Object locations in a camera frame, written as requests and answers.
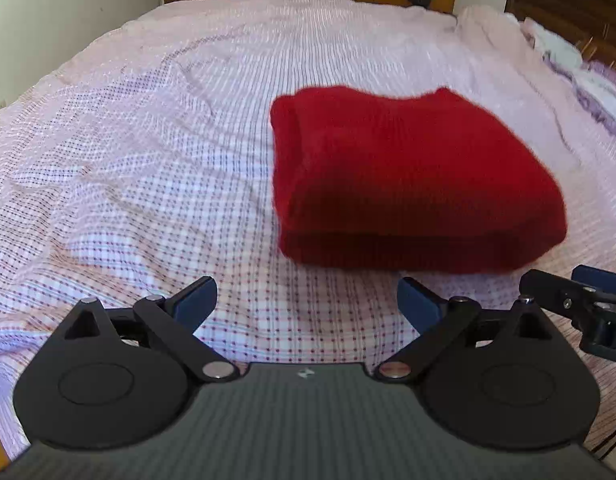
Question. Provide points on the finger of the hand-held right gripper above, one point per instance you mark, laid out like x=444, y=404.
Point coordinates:
x=595, y=276
x=548, y=287

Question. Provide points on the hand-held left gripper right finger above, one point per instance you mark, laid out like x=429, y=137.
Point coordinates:
x=418, y=305

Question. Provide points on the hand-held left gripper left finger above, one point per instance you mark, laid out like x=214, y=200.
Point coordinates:
x=195, y=302

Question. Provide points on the red knitted sweater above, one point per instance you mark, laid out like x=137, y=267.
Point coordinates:
x=413, y=175

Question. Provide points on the pink checked bed blanket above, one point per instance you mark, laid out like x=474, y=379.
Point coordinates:
x=138, y=160

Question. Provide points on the purple patterned quilt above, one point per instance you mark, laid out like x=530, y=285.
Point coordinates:
x=600, y=95

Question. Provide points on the white pillow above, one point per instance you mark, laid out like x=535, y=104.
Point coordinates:
x=555, y=45

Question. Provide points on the dark wooden headboard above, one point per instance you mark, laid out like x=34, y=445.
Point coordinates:
x=573, y=15

